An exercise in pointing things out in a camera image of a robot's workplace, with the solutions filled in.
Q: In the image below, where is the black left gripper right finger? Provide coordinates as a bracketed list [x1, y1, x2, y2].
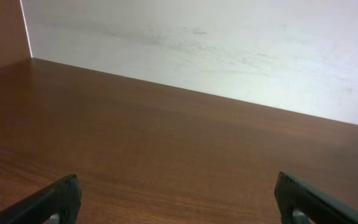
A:
[274, 172, 358, 224]

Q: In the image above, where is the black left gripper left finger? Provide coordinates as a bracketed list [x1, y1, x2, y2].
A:
[0, 174, 81, 224]

